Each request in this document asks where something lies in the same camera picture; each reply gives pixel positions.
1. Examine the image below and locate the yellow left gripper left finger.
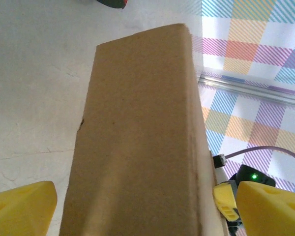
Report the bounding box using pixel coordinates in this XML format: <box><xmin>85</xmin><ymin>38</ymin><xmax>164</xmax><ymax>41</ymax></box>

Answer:
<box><xmin>0</xmin><ymin>180</ymin><xmax>59</xmax><ymax>236</ymax></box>

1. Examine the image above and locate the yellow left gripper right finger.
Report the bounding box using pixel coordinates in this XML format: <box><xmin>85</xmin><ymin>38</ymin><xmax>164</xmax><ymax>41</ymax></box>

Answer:
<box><xmin>236</xmin><ymin>181</ymin><xmax>295</xmax><ymax>236</ymax></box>

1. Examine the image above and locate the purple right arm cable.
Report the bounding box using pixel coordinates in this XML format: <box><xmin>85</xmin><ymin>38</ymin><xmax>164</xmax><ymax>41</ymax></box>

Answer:
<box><xmin>225</xmin><ymin>146</ymin><xmax>295</xmax><ymax>168</ymax></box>

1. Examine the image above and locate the brown cardboard paper box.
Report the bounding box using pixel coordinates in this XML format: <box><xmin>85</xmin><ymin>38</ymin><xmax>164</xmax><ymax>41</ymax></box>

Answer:
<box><xmin>59</xmin><ymin>23</ymin><xmax>231</xmax><ymax>236</ymax></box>

